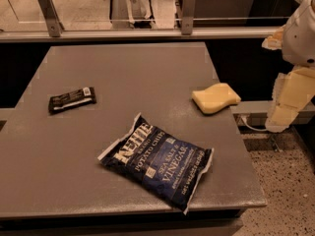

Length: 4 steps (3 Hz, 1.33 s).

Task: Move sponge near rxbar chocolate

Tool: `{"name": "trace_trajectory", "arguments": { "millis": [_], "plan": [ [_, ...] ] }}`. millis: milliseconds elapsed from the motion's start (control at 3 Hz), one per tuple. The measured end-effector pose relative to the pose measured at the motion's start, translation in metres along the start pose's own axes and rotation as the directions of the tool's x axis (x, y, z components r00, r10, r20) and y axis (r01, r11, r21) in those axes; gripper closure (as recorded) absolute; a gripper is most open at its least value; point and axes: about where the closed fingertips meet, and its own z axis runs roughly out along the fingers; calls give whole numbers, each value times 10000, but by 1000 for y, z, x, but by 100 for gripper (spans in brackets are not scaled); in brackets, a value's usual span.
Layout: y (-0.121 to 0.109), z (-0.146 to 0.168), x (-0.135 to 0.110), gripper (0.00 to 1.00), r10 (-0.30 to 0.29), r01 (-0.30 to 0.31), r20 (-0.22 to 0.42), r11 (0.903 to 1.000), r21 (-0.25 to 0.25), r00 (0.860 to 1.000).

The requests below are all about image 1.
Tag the black rxbar chocolate bar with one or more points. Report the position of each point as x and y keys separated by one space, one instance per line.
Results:
x=82 y=96

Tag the horizontal metal rail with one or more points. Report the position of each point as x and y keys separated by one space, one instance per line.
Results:
x=138 y=34

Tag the right metal rail bracket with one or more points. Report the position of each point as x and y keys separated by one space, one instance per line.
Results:
x=188 y=9

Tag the yellow sponge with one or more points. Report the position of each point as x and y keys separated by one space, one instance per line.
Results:
x=215 y=98

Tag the left metal rail bracket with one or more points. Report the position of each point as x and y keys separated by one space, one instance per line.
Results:
x=51 y=18

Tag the blue kettle chips bag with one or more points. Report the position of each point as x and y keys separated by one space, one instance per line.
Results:
x=161 y=163

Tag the metal rail bracket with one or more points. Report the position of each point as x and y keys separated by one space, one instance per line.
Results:
x=51 y=18
x=188 y=9

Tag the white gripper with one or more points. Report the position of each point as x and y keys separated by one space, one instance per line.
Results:
x=300 y=38

